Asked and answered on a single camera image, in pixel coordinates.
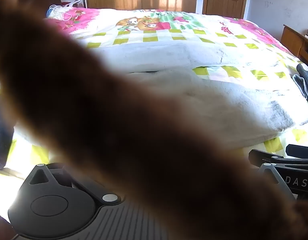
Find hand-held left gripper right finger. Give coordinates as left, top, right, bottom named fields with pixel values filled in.
left=258, top=162, right=297, bottom=202

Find brown fuzzy cloth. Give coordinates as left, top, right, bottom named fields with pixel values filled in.
left=0, top=0, right=308, bottom=240

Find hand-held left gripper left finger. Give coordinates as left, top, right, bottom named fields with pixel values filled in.
left=25, top=162, right=121, bottom=204

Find white cable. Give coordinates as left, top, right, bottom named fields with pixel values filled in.
left=48, top=4, right=72, bottom=22

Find wooden nightstand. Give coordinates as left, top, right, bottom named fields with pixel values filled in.
left=280, top=24, right=308, bottom=67

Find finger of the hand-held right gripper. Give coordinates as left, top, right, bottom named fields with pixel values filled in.
left=248, top=149, right=286, bottom=167
left=286, top=144, right=308, bottom=156

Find printed checked quilt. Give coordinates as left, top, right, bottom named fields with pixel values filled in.
left=0, top=7, right=308, bottom=220

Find person's blue jeans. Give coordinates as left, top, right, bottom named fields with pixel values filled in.
left=0, top=95, right=16, bottom=170

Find dark grey garment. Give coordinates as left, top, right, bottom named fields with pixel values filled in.
left=293, top=63, right=308, bottom=105

